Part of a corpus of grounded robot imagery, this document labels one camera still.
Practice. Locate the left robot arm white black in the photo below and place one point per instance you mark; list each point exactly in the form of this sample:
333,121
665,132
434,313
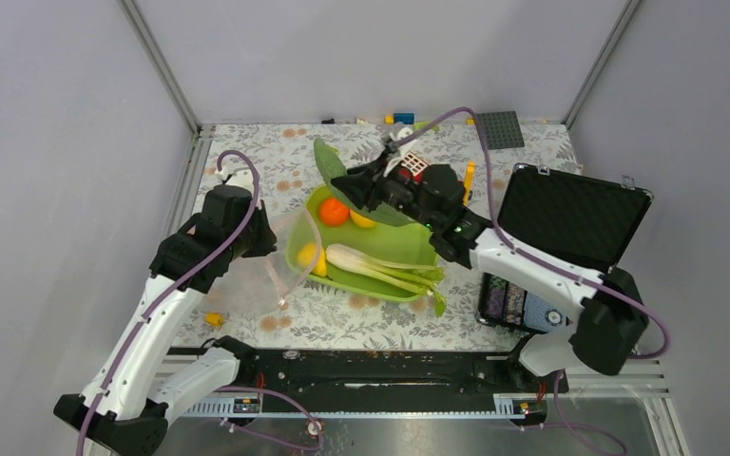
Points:
121,409

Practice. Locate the red white window brick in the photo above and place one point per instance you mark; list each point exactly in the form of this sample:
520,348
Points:
412,167

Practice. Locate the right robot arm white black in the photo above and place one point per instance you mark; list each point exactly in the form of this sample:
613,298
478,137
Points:
605,311

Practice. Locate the black poker chip case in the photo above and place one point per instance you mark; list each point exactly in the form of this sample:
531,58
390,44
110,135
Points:
581,220

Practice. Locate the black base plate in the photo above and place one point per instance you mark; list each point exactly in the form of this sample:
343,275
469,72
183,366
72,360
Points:
358,381

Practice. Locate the floral table mat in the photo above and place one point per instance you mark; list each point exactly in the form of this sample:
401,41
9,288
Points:
319,317

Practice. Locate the grey brick baseplate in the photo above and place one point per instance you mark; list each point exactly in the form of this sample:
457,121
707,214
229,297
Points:
501,130

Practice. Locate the yellow toy lemon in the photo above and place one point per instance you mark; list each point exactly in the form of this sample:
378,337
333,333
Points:
362,221

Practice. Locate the green plastic tray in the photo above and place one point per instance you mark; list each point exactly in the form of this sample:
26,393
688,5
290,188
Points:
406,244

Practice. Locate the yellow blue brick tower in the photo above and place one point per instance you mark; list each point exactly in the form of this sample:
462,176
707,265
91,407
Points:
468,181

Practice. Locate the green arch brick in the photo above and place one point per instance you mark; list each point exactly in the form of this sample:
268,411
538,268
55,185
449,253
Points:
421,125

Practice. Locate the blue yellow brick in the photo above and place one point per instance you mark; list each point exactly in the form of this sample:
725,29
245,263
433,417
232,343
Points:
406,118

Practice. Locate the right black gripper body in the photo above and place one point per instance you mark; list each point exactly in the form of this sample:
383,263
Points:
394,190

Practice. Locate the orange toy fruit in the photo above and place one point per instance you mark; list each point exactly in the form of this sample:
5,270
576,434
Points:
332,212

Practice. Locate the green toy cucumber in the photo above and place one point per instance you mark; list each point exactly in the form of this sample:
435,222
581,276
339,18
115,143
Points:
354,187

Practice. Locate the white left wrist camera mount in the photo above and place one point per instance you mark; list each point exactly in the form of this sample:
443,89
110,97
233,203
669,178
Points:
241,177

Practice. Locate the clear zip top bag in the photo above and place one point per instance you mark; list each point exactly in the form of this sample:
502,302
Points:
260,285

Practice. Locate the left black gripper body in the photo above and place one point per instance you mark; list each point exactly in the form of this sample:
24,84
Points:
255,239

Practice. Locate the white green toy leek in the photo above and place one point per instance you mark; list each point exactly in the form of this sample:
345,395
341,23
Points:
415,278

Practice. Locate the small yellow brick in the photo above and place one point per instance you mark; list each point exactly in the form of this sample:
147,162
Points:
215,320

